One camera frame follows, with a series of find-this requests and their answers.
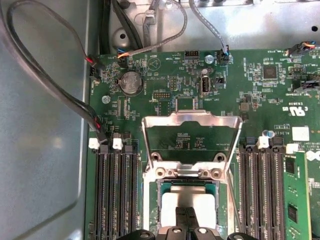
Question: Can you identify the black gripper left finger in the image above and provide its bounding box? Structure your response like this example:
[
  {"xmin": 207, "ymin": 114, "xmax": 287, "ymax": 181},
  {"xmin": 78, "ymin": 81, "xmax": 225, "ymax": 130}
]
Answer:
[{"xmin": 128, "ymin": 206, "xmax": 189, "ymax": 240}]

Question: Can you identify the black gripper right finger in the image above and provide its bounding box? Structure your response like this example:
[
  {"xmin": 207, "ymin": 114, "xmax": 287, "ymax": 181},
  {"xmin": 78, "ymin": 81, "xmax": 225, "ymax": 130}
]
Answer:
[{"xmin": 187, "ymin": 206, "xmax": 253, "ymax": 240}]

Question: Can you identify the CPU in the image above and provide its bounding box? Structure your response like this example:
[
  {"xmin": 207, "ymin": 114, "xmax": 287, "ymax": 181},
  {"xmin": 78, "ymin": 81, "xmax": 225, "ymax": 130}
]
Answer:
[{"xmin": 159, "ymin": 181, "xmax": 221, "ymax": 230}]

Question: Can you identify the metal locking lever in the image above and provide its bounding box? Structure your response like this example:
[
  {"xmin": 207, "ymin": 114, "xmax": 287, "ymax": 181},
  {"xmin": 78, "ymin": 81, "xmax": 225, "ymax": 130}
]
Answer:
[{"xmin": 226, "ymin": 169, "xmax": 241, "ymax": 237}]

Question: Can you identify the metal socket cover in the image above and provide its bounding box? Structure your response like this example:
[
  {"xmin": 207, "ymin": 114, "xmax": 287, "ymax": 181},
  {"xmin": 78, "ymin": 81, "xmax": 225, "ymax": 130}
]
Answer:
[{"xmin": 140, "ymin": 109, "xmax": 245, "ymax": 176}]

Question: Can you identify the CPU socket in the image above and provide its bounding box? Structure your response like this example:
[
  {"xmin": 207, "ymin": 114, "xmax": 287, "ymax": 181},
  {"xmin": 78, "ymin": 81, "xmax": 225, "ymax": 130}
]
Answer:
[{"xmin": 141, "ymin": 151, "xmax": 237, "ymax": 240}]

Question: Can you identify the black RAM slot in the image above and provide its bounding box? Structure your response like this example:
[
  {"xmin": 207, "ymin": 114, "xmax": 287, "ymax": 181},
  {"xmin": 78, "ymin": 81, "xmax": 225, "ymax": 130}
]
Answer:
[
  {"xmin": 269, "ymin": 136, "xmax": 286, "ymax": 240},
  {"xmin": 253, "ymin": 135, "xmax": 270, "ymax": 240},
  {"xmin": 99, "ymin": 144, "xmax": 117, "ymax": 240},
  {"xmin": 238, "ymin": 136, "xmax": 256, "ymax": 240},
  {"xmin": 123, "ymin": 145, "xmax": 140, "ymax": 240},
  {"xmin": 88, "ymin": 137, "xmax": 106, "ymax": 240},
  {"xmin": 112, "ymin": 137, "xmax": 128, "ymax": 240}
]

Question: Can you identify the green RAM stick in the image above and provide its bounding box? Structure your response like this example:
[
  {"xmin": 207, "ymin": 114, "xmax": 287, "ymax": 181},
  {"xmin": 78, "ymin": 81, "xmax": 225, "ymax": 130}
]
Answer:
[{"xmin": 284, "ymin": 149, "xmax": 315, "ymax": 240}]

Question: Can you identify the green motherboard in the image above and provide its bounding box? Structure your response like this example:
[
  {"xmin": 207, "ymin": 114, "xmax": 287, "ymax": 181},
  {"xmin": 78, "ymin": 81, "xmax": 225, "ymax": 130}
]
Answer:
[{"xmin": 84, "ymin": 47, "xmax": 320, "ymax": 240}]

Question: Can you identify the internal USB port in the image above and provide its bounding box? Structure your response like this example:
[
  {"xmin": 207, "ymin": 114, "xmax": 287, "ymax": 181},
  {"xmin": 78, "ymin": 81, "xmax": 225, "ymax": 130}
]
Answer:
[{"xmin": 199, "ymin": 74, "xmax": 212, "ymax": 98}]

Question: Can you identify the white sticker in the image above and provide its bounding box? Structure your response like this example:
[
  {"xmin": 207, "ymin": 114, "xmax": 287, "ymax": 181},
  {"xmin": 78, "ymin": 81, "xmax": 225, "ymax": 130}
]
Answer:
[{"xmin": 291, "ymin": 126, "xmax": 310, "ymax": 142}]

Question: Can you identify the silver coin cell battery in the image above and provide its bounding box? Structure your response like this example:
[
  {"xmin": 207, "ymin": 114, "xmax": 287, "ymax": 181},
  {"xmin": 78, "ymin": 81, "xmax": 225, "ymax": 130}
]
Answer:
[{"xmin": 116, "ymin": 70, "xmax": 145, "ymax": 96}]

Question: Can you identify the black square chip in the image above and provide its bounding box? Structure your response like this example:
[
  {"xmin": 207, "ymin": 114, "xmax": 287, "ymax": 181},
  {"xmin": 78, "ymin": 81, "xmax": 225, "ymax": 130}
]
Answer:
[{"xmin": 262, "ymin": 65, "xmax": 279, "ymax": 80}]

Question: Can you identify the black open PC case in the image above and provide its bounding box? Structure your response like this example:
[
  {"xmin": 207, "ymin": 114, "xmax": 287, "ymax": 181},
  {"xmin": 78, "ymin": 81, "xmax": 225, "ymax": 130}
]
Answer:
[{"xmin": 0, "ymin": 0, "xmax": 320, "ymax": 240}]

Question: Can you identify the thick black cable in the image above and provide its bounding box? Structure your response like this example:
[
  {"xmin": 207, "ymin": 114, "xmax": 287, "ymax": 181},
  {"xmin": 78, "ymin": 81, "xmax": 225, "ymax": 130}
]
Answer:
[{"xmin": 0, "ymin": 0, "xmax": 110, "ymax": 147}]

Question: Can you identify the grey braided cable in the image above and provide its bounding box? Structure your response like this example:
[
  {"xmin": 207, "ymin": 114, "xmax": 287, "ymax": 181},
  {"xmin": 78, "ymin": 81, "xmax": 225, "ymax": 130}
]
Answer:
[
  {"xmin": 116, "ymin": 0, "xmax": 188, "ymax": 67},
  {"xmin": 188, "ymin": 0, "xmax": 230, "ymax": 65}
]

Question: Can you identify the thin brown cable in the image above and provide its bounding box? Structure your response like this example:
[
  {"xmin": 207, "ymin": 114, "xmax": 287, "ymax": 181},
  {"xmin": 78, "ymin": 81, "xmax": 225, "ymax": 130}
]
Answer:
[{"xmin": 6, "ymin": 0, "xmax": 107, "ymax": 81}]

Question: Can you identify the multicolour wire connector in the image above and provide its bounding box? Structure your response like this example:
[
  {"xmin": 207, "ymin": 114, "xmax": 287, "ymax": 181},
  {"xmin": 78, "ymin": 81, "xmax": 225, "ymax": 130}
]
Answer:
[{"xmin": 286, "ymin": 41, "xmax": 320, "ymax": 58}]

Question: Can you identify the black cable bundle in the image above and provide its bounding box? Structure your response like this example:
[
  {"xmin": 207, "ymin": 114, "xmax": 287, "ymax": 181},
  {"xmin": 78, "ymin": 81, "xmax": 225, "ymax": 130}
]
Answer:
[{"xmin": 98, "ymin": 0, "xmax": 144, "ymax": 55}]

